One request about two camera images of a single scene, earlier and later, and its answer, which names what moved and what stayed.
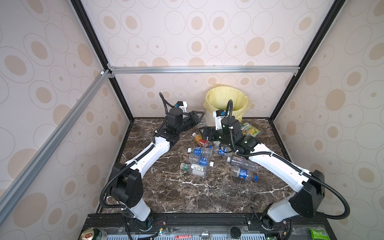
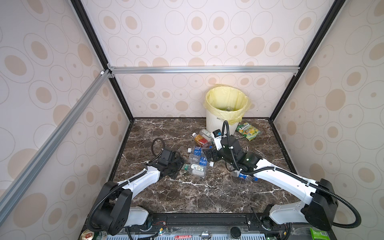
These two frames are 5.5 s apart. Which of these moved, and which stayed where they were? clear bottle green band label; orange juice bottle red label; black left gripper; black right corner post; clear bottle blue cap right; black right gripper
Moved: black right gripper; black left gripper
Stayed: clear bottle green band label; orange juice bottle red label; black right corner post; clear bottle blue cap right
